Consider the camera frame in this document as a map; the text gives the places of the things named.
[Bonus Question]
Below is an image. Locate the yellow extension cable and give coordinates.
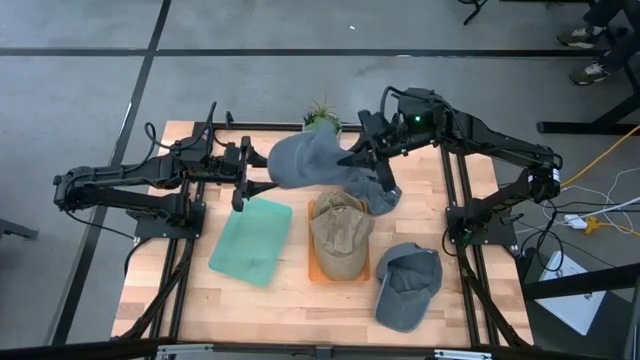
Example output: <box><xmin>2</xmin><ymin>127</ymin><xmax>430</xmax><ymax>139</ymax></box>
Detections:
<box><xmin>562</xmin><ymin>123</ymin><xmax>640</xmax><ymax>187</ymax></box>

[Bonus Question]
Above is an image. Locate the orange plastic tray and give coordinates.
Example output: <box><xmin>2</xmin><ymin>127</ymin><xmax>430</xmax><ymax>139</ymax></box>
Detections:
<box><xmin>306</xmin><ymin>198</ymin><xmax>373</xmax><ymax>285</ymax></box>

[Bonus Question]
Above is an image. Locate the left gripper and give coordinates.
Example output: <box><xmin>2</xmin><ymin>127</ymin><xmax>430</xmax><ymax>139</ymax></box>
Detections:
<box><xmin>218</xmin><ymin>134</ymin><xmax>279</xmax><ymax>214</ymax></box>

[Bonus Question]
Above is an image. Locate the beige baseball cap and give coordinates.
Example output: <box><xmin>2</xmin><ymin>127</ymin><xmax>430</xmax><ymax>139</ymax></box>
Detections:
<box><xmin>308</xmin><ymin>204</ymin><xmax>376</xmax><ymax>282</ymax></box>
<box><xmin>312</xmin><ymin>190</ymin><xmax>370</xmax><ymax>217</ymax></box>

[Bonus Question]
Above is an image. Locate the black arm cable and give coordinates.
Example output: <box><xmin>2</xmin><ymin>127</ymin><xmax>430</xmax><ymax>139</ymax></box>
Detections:
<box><xmin>143</xmin><ymin>101</ymin><xmax>220</xmax><ymax>151</ymax></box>

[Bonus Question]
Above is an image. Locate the black furniture foot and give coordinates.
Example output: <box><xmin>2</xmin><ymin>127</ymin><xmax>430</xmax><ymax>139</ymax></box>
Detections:
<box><xmin>0</xmin><ymin>217</ymin><xmax>40</xmax><ymax>242</ymax></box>

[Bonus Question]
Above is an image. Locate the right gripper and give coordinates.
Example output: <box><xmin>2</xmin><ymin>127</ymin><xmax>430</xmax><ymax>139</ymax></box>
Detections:
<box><xmin>336</xmin><ymin>108</ymin><xmax>410</xmax><ymax>195</ymax></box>

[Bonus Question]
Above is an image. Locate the yellow plug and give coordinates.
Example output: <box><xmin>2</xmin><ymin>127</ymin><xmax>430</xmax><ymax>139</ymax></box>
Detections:
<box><xmin>583</xmin><ymin>216</ymin><xmax>609</xmax><ymax>236</ymax></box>

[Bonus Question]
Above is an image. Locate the green plastic tray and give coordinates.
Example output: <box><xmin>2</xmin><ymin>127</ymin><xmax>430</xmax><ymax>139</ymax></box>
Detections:
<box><xmin>207</xmin><ymin>194</ymin><xmax>294</xmax><ymax>288</ymax></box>

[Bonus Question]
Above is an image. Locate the black desk frame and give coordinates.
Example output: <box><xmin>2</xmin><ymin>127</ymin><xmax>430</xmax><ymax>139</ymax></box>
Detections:
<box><xmin>536</xmin><ymin>0</ymin><xmax>640</xmax><ymax>137</ymax></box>

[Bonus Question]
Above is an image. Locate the white floor cable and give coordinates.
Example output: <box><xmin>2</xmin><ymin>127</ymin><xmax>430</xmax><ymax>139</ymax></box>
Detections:
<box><xmin>574</xmin><ymin>195</ymin><xmax>640</xmax><ymax>221</ymax></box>

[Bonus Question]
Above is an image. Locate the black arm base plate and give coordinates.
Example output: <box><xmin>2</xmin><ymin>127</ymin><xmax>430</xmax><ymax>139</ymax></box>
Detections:
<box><xmin>133</xmin><ymin>199</ymin><xmax>207</xmax><ymax>240</ymax></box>
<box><xmin>446</xmin><ymin>205</ymin><xmax>519</xmax><ymax>247</ymax></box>

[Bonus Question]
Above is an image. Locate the white flat box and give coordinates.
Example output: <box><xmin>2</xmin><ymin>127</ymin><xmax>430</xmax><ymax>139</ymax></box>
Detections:
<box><xmin>536</xmin><ymin>249</ymin><xmax>607</xmax><ymax>337</ymax></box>

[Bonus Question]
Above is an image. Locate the potted green succulent plant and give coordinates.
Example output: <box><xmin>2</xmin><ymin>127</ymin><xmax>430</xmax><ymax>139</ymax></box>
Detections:
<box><xmin>302</xmin><ymin>97</ymin><xmax>344</xmax><ymax>136</ymax></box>

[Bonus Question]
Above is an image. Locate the black metal beam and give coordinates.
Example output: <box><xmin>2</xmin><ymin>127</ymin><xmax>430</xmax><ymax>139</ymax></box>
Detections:
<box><xmin>521</xmin><ymin>262</ymin><xmax>640</xmax><ymax>302</ymax></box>

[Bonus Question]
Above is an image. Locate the person's leg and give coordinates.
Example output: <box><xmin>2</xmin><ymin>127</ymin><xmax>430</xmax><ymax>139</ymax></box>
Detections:
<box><xmin>602</xmin><ymin>29</ymin><xmax>640</xmax><ymax>74</ymax></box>
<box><xmin>582</xmin><ymin>0</ymin><xmax>626</xmax><ymax>29</ymax></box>

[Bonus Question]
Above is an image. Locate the silver metal bracket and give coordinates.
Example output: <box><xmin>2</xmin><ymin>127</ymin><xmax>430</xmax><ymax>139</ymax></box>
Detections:
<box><xmin>433</xmin><ymin>348</ymin><xmax>494</xmax><ymax>360</ymax></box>
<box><xmin>156</xmin><ymin>343</ymin><xmax>215</xmax><ymax>360</ymax></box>

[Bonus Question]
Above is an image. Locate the black aluminium crossbar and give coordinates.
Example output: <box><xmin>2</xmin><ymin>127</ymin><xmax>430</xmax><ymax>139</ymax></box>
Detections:
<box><xmin>0</xmin><ymin>337</ymin><xmax>640</xmax><ymax>360</ymax></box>

